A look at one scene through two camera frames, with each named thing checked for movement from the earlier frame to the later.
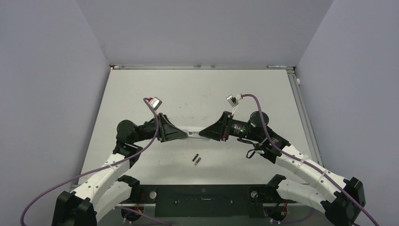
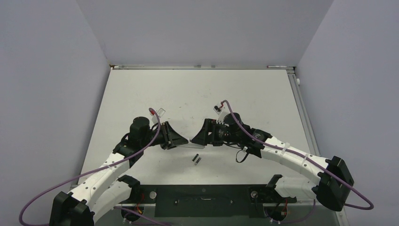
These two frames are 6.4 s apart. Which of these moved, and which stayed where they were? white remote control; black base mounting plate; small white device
Moved: small white device; white remote control
Stayed: black base mounting plate
